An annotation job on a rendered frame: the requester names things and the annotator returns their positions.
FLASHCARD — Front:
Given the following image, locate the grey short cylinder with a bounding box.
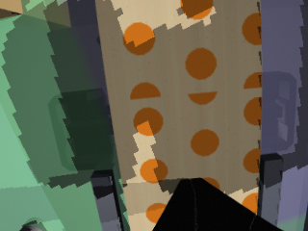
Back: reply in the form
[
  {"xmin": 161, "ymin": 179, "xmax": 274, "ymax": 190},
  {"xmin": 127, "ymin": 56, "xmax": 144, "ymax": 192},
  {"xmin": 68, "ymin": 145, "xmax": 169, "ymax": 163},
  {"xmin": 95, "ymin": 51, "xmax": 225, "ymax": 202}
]
[{"xmin": 19, "ymin": 226, "xmax": 41, "ymax": 231}]

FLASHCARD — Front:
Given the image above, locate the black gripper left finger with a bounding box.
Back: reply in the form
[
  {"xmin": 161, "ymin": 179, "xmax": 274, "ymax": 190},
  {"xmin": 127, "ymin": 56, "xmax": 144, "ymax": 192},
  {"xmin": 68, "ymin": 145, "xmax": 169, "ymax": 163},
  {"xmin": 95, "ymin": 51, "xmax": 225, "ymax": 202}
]
[{"xmin": 153, "ymin": 178, "xmax": 197, "ymax": 231}]

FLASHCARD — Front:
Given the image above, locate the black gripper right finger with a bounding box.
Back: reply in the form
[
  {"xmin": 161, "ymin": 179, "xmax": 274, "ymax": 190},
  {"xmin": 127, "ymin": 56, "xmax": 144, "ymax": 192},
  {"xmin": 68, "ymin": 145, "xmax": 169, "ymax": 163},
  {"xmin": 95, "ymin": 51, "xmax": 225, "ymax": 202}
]
[{"xmin": 192, "ymin": 177, "xmax": 284, "ymax": 231}]

